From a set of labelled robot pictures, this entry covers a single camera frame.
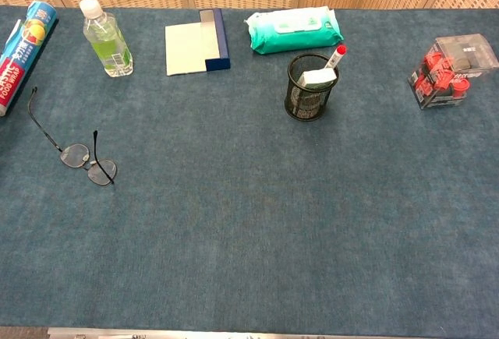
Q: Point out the black mesh pen holder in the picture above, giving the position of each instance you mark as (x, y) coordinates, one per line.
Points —
(306, 101)

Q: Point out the white marker with red cap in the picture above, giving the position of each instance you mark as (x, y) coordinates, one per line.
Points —
(340, 52)

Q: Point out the clear box of red items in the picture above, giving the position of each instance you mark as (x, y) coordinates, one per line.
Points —
(444, 78)

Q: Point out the white eraser block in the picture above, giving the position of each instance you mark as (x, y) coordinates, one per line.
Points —
(317, 78)

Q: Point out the plastic food wrap box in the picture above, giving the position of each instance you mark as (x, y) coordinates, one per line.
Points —
(19, 54)

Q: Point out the green wet wipes pack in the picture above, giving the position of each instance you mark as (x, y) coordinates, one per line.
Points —
(292, 37)

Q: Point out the clear bottle with green label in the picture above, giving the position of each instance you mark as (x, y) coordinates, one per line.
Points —
(107, 46)

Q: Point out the open blue and grey box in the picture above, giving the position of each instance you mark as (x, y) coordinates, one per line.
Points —
(185, 50)

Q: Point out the blue felt table cloth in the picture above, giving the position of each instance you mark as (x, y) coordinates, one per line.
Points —
(273, 218)

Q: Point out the thin-framed eyeglasses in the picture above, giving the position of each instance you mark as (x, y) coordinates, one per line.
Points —
(75, 156)

